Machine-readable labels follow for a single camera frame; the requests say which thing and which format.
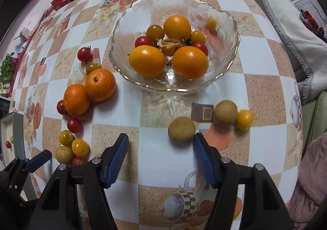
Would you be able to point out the red and black clothes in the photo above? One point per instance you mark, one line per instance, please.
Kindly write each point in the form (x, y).
(310, 21)

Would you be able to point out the orange mandarin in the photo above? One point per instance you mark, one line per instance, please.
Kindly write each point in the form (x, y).
(100, 84)
(76, 99)

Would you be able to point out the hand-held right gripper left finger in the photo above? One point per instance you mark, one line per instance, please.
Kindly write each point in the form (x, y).
(115, 161)

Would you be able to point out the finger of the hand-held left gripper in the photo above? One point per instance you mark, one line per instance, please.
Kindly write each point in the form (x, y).
(38, 161)

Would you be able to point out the white fringed throw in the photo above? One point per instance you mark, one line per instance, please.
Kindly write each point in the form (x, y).
(281, 18)

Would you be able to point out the pink fleece robe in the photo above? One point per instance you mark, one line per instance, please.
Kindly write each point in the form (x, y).
(311, 181)

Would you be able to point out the husked golden berry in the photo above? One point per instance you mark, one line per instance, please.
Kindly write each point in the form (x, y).
(170, 46)

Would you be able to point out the grey rimmed tray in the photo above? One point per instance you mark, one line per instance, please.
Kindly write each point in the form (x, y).
(18, 130)

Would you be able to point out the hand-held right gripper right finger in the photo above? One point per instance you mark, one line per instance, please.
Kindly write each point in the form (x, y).
(205, 161)

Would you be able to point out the green potted plant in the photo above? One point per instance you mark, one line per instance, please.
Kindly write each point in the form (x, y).
(7, 66)

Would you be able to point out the small white box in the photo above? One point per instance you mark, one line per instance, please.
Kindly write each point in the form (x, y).
(23, 33)

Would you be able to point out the yellow-green cherry tomato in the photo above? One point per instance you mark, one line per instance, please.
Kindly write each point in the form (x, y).
(93, 67)

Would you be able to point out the green leather armchair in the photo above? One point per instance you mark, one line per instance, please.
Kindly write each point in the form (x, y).
(316, 112)

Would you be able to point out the red cherry tomato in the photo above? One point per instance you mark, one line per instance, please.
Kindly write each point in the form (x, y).
(77, 161)
(143, 41)
(60, 107)
(84, 54)
(201, 48)
(8, 145)
(74, 125)

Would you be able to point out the small brown round fruit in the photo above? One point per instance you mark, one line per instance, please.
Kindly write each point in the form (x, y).
(181, 129)
(225, 112)
(64, 154)

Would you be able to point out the clear glass bowl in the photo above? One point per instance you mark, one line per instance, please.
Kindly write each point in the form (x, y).
(224, 49)

